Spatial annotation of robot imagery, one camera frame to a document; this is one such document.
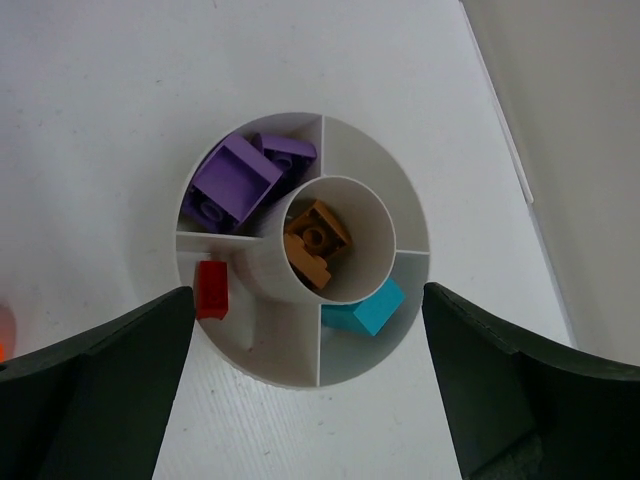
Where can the white round divided container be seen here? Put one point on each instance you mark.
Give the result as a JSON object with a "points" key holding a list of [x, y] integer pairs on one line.
{"points": [[273, 329]]}

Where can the brown lego plate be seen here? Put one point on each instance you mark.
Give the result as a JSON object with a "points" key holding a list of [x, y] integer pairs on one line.
{"points": [[322, 233]]}

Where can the brown lego brick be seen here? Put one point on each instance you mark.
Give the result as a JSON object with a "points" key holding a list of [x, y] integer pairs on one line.
{"points": [[312, 268]]}

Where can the purple rounded lego piece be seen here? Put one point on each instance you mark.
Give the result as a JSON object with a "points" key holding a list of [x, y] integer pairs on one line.
{"points": [[229, 185]]}

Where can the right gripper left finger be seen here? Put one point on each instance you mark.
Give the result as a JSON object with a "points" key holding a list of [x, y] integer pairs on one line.
{"points": [[96, 405]]}

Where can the teal lego brick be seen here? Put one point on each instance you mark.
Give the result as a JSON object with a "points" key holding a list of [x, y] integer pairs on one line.
{"points": [[367, 317]]}

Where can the small red lego piece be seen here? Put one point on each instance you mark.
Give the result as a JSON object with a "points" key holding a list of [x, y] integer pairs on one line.
{"points": [[211, 290]]}

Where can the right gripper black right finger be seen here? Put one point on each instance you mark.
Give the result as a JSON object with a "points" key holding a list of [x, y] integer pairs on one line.
{"points": [[522, 406]]}

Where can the orange round lego piece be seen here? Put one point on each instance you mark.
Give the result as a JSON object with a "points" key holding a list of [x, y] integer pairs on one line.
{"points": [[7, 333]]}

